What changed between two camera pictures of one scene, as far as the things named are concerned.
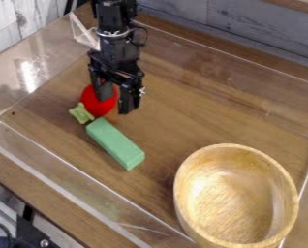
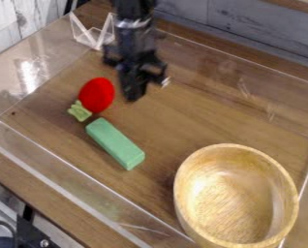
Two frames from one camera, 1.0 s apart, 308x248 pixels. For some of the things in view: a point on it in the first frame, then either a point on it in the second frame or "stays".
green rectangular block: (115, 143) stays
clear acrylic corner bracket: (83, 35) stays
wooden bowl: (237, 197) stays
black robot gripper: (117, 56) → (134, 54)
